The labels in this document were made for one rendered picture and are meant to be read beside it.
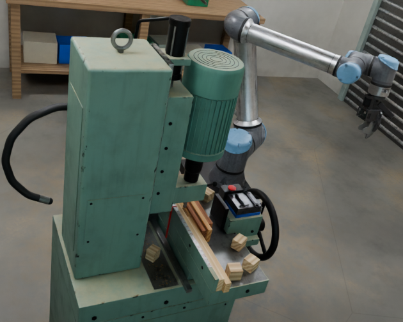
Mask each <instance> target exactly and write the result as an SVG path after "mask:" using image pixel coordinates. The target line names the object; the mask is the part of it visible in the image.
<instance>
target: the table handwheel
mask: <svg viewBox="0 0 403 322"><path fill-rule="evenodd" d="M247 191H248V192H251V193H252V194H253V195H254V196H257V197H259V198H260V199H261V200H262V204H261V206H262V207H263V208H262V211H261V214H263V211H264V208H265V206H266V208H267V211H268V212H269V216H270V219H271V227H272V238H271V244H270V246H269V248H268V250H266V247H265V244H264V240H263V238H262V233H261V231H263V230H264V228H265V221H264V219H263V218H262V221H261V224H260V227H259V230H258V233H257V235H258V237H259V241H260V245H261V248H262V252H263V254H259V253H258V252H256V251H255V250H254V249H253V248H252V246H251V247H250V250H249V252H250V253H252V254H253V255H254V256H256V257H257V258H259V259H260V261H266V260H268V259H270V258H271V257H272V256H273V254H274V253H275V252H276V249H277V246H278V242H279V235H280V229H279V223H278V217H277V214H276V210H275V208H274V206H273V203H272V202H271V200H270V199H269V197H268V196H267V195H266V194H265V193H264V192H263V191H261V190H259V189H257V188H250V189H247Z"/></svg>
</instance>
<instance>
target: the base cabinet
mask: <svg viewBox="0 0 403 322"><path fill-rule="evenodd" d="M234 301H235V300H230V301H226V302H221V303H216V304H213V305H207V303H206V301H205V300H204V299H201V300H195V301H192V302H187V303H181V304H178V305H172V306H169V307H164V308H161V309H156V310H150V311H146V312H142V313H138V314H133V315H130V316H124V317H120V318H116V319H110V320H107V321H101V322H228V320H229V317H230V313H231V311H232V307H233V304H234ZM49 322H76V320H75V316H74V312H73V309H72V304H71V301H70V297H69V294H68V290H67V285H66V283H65V278H64V276H63V271H62V269H61V264H60V261H59V257H58V253H57V250H56V246H55V242H54V238H53V235H52V253H51V293H50V314H49Z"/></svg>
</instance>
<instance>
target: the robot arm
mask: <svg viewBox="0 0 403 322"><path fill-rule="evenodd" d="M259 21H260V17H259V14H258V12H257V11H256V10H255V9H254V8H253V7H250V6H242V7H240V8H238V9H236V10H233V11H231V12H230V13H228V14H227V16H226V17H225V20H224V27H225V31H226V33H227V34H228V36H229V37H230V38H232V39H233V52H234V56H236V57H238V58H239V59H240V60H241V61H242V62H243V63H244V67H245V71H244V75H243V78H242V83H241V88H240V91H239V94H238V98H237V103H236V107H237V117H236V118H235V119H234V121H233V128H231V129H230V131H229V134H228V138H227V142H226V146H225V151H224V154H223V156H222V157H221V158H220V159H219V160H216V164H215V165H214V167H213V168H212V169H211V170H210V173H209V180H210V182H211V183H212V182H213V181H216V182H217V186H216V187H218V188H220V186H222V185H233V184H239V185H240V186H241V187H243V186H244V183H245V175H244V169H245V166H246V162H247V159H248V158H249V157H250V156H251V155H252V154H253V153H254V152H255V151H256V150H257V148H258V147H259V146H261V145H262V144H263V142H264V141H265V138H266V133H267V132H266V128H265V126H264V124H263V123H262V119H261V118H259V117H258V92H257V46H259V47H261V48H264V49H267V50H269V51H272V52H275V53H277V54H279V55H282V56H285V57H287V58H290V59H293V60H294V61H298V62H300V63H302V64H305V65H308V66H310V67H313V68H316V69H318V70H320V71H323V72H326V73H328V74H331V75H332V76H334V77H337V78H338V80H339V81H340V82H342V83H344V84H352V83H354V82H356V81H357V80H358V79H359V78H360V77H361V75H366V76H369V77H371V78H372V79H371V81H370V85H369V88H368V92H369V94H367V93H365V97H364V100H363V103H362V105H359V107H358V111H359V109H360V111H359V113H358V111H357V114H356V115H357V116H358V117H359V118H361V119H362V120H364V122H363V124H360V125H359V126H358V129H359V130H362V132H363V133H364V135H365V138H366V139H368V138H369V137H370V136H371V135H372V134H373V133H374V132H375V131H376V130H377V129H378V127H379V125H380V123H381V119H382V114H384V116H385V117H387V118H390V119H392V117H394V114H393V113H392V111H391V110H389V109H388V108H387V107H386V106H385V105H384V104H383V103H382V102H381V100H385V98H386V97H387V96H388V95H389V93H390V89H391V86H392V84H393V80H394V78H395V74H396V72H397V70H398V66H399V61H398V60H397V59H395V58H394V57H391V56H387V55H384V54H380V55H378V57H377V56H373V55H370V54H365V53H362V52H358V51H355V50H350V51H349V52H348V53H347V54H346V55H345V57H344V56H341V55H337V54H334V53H332V52H329V51H326V50H324V49H320V48H318V47H315V46H313V45H310V44H308V43H305V42H302V41H300V40H296V39H295V38H291V37H289V36H286V35H284V34H281V33H278V32H276V31H273V30H270V29H267V28H265V27H262V26H259V25H258V24H259Z"/></svg>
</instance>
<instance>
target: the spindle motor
mask: <svg viewBox="0 0 403 322"><path fill-rule="evenodd" d="M187 56H188V57H189V58H190V59H191V64H190V66H184V72H183V77H182V84H183V85H184V87H185V88H186V89H187V90H188V91H189V92H190V94H192V95H193V97H194V98H193V104H192V108H191V114H190V118H189V124H188V128H187V133H186V140H185V144H184V150H183V154H182V157H184V158H186V159H189V160H193V161H197V162H213V161H216V160H219V159H220V158H221V157H222V156H223V154H224V151H225V146H226V142H227V138H228V134H229V131H230V126H231V123H232V118H233V114H234V110H235V106H236V103H237V98H238V94H239V91H240V88H241V83H242V78H243V75H244V71H245V67H244V63H243V62H242V61H241V60H240V59H239V58H238V57H236V56H234V55H232V54H229V53H227V52H223V51H220V50H215V49H194V50H192V51H191V52H190V53H189V54H188V55H187Z"/></svg>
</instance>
